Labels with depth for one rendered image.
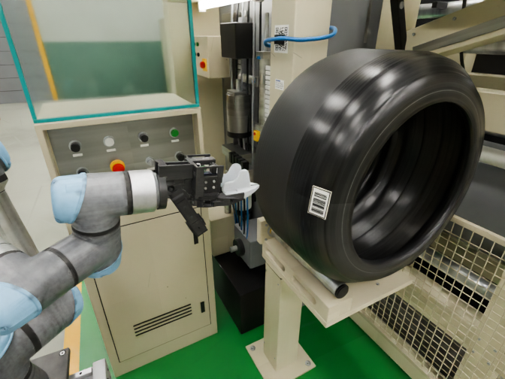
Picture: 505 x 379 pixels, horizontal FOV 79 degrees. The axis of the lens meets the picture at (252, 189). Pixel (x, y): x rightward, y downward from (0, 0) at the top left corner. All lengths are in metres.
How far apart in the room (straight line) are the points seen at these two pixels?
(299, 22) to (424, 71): 0.40
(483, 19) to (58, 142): 1.32
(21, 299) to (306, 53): 0.88
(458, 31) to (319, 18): 0.38
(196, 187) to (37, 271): 0.26
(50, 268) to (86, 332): 1.62
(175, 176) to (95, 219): 0.14
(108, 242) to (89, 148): 0.71
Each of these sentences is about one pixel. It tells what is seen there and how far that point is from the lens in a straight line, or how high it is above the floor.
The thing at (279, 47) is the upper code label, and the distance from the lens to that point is 1.03.
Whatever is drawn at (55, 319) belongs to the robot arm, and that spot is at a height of 0.90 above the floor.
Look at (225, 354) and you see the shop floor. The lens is 1.86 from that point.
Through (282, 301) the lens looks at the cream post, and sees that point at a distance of 1.42.
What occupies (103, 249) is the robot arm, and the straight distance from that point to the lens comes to 0.58.
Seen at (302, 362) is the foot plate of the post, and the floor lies 0.01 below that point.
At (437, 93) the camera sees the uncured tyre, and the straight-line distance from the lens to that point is 0.74.
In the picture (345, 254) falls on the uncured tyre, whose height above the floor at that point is 1.08.
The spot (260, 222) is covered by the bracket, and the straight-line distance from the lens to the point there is 1.06.
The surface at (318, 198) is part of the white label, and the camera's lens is 0.62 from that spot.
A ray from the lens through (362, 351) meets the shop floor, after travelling 1.96.
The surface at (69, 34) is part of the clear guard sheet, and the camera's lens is 1.18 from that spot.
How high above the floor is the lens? 1.52
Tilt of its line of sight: 27 degrees down
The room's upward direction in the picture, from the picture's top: straight up
